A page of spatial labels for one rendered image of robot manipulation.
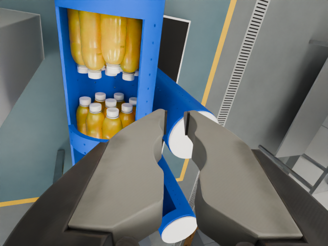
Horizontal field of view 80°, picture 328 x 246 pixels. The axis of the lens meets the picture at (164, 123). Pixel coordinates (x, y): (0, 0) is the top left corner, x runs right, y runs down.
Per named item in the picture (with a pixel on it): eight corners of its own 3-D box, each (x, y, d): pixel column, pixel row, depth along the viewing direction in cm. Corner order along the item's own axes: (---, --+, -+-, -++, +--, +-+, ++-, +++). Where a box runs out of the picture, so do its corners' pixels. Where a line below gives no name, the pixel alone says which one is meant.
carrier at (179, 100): (123, 79, 162) (144, 101, 179) (156, 138, 92) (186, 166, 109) (149, 56, 160) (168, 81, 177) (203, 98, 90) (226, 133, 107)
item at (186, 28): (111, 161, 218) (113, 170, 206) (122, 6, 149) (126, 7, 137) (155, 157, 238) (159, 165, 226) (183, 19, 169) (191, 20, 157)
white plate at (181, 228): (202, 214, 138) (201, 212, 139) (166, 221, 127) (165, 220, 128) (192, 237, 150) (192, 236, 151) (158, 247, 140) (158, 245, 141)
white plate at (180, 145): (158, 139, 91) (157, 138, 92) (187, 167, 107) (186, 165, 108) (204, 100, 89) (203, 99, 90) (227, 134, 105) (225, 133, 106)
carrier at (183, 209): (161, 141, 209) (134, 142, 198) (202, 212, 139) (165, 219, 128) (156, 162, 222) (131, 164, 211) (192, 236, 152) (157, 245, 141)
